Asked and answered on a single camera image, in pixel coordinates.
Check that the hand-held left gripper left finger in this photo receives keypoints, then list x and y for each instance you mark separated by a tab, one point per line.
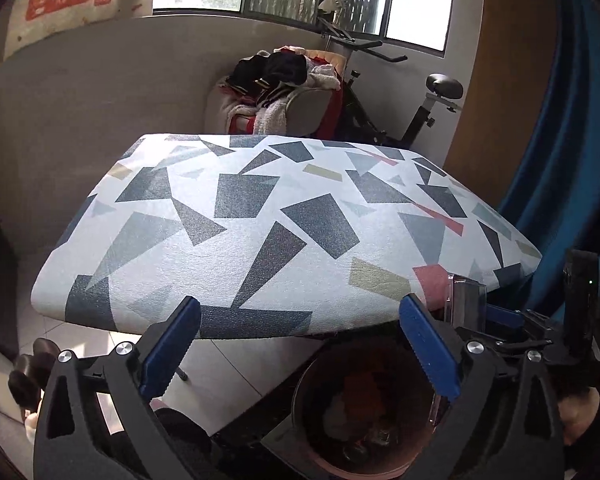
172	345

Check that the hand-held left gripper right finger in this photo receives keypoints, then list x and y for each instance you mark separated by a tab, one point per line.
430	345

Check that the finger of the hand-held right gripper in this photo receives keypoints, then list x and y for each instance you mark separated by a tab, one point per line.
505	316
517	342

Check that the clear plastic box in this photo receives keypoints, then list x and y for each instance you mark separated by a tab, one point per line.
467	305

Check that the brown round trash bin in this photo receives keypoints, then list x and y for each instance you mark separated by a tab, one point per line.
370	455

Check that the person's right hand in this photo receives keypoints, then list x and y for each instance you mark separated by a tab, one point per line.
580	415

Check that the black table leg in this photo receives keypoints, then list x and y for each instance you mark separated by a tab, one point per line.
183	375

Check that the dark brown rounded object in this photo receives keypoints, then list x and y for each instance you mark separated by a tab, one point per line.
27	375

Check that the blue curtain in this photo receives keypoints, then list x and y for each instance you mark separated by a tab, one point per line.
555	160

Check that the black exercise bike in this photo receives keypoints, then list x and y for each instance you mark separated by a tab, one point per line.
415	125

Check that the brown wooden door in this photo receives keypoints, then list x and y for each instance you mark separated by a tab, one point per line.
500	85

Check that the red cloth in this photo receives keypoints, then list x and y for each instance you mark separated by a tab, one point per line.
242	124

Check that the white fluffy towel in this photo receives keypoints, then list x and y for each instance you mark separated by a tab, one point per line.
270	117

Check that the beige chair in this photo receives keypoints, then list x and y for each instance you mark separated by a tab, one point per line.
305	110

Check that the black striped garment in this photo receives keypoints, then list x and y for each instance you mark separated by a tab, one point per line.
275	72

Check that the cardboard box with red label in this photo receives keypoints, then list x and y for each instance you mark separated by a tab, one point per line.
60	0

